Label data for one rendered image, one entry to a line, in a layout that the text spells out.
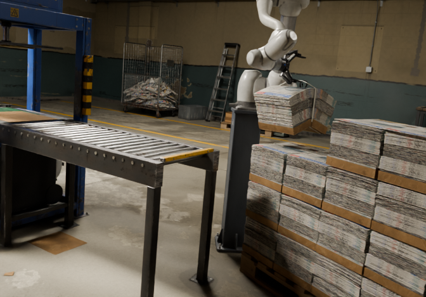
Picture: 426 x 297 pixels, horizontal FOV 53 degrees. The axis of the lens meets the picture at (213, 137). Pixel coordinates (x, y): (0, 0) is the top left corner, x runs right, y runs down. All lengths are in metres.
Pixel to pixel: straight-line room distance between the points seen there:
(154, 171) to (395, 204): 1.09
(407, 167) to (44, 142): 1.91
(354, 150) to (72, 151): 1.47
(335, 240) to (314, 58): 7.45
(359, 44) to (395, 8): 0.89
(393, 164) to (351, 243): 0.44
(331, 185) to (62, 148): 1.46
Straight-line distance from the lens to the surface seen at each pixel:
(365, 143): 2.09
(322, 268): 2.34
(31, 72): 3.91
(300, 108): 2.47
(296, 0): 2.77
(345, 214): 2.18
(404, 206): 2.01
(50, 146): 2.60
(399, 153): 1.99
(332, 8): 9.47
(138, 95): 10.38
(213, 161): 2.44
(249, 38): 10.15
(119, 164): 2.20
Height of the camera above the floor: 1.26
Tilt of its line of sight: 9 degrees down
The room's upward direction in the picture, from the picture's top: 5 degrees clockwise
